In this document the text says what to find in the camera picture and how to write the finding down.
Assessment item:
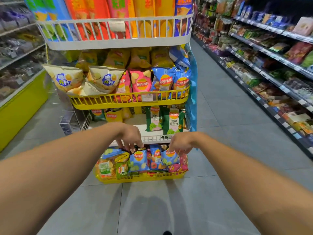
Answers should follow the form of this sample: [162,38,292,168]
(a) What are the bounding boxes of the person's right forearm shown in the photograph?
[196,132,313,235]

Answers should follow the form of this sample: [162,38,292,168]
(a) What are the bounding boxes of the rows of assorted snack packets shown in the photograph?
[193,0,313,145]

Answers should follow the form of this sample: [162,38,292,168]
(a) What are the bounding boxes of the row of tall chip bags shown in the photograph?
[23,0,194,42]

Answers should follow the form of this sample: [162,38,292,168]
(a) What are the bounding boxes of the pile of small chip packets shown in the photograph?
[96,144,189,179]

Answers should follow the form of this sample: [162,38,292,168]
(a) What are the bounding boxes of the long dark shelving unit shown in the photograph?
[192,0,313,160]

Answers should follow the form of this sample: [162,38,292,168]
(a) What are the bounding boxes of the person's left forearm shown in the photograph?
[0,122,116,235]

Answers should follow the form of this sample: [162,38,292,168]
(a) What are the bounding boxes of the small dark green chip bag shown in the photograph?
[89,109,106,122]

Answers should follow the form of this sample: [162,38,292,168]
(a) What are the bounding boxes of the small blue chip bag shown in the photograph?
[161,149,180,166]

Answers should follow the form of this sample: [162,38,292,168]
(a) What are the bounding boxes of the small yellow chip bag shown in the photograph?
[105,109,123,123]

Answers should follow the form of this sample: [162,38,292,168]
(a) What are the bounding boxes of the green white chip bag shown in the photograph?
[146,106,164,132]
[162,108,186,135]

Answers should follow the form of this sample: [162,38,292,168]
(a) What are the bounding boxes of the small white wire basket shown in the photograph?
[88,123,190,148]

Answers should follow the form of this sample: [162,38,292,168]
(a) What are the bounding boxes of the rows of dark wrapped packets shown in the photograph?
[0,0,47,101]

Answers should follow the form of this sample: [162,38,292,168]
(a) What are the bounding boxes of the low yellow plastic basket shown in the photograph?
[94,166,189,185]

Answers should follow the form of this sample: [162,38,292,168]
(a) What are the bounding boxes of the person's left hand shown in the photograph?
[111,122,145,151]

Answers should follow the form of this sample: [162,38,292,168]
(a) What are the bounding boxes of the cream chip bag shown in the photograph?
[42,64,85,96]
[83,66,127,95]

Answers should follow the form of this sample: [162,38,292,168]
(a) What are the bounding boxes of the wide yellow plastic basket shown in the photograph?
[69,85,191,110]

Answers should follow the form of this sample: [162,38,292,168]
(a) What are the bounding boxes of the large white plastic basket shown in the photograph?
[36,13,194,51]

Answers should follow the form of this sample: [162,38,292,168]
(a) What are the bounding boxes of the pink chip bag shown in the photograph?
[129,69,152,94]
[115,70,133,102]

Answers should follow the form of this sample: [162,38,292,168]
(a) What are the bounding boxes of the person's right hand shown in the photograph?
[168,131,201,156]

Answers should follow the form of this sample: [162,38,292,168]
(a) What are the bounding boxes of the shelving unit with green base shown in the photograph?
[0,0,52,153]

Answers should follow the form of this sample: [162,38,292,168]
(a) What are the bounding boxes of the blue plastic hanging bag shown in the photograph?
[184,42,198,132]

